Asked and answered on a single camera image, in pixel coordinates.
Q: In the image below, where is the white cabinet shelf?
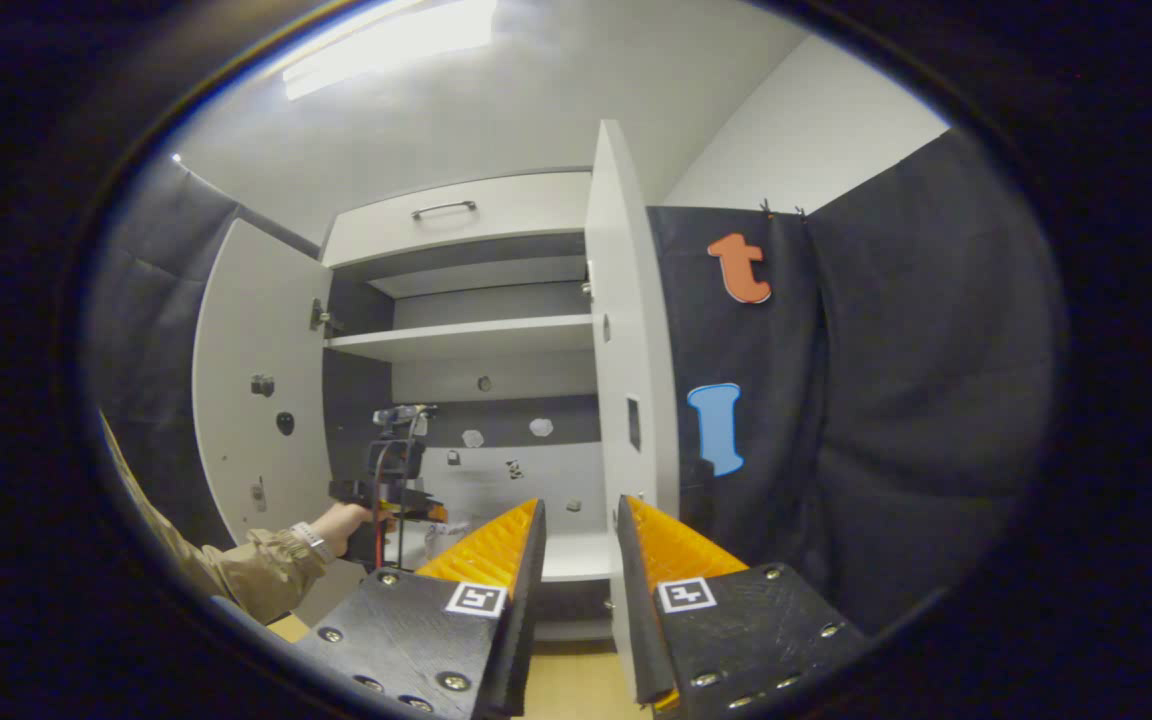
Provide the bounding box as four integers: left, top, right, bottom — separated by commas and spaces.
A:
324, 313, 597, 363

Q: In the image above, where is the white shoe cabinet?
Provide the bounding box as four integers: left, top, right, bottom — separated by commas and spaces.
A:
191, 120, 682, 643

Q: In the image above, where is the white wristband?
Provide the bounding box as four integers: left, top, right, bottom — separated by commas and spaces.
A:
291, 520, 337, 564

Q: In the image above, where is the white cabinet door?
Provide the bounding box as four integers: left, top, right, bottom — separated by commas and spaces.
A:
193, 218, 335, 547
584, 120, 682, 643

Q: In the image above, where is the white cabinet bottom board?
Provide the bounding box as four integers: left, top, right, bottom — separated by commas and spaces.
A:
536, 530, 619, 584

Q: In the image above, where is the white sneaker shoe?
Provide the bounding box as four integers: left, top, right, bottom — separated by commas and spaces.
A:
398, 520, 477, 571

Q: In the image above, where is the black backdrop cloth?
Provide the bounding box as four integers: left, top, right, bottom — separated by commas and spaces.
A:
646, 130, 1069, 633
84, 158, 322, 553

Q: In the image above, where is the white cabinet drawer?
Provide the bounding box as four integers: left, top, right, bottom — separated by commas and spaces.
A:
321, 170, 593, 269

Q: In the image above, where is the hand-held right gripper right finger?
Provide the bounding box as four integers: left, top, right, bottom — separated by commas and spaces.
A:
616, 495, 872, 717

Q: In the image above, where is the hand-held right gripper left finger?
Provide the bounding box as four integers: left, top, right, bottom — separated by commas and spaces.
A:
291, 498, 547, 720

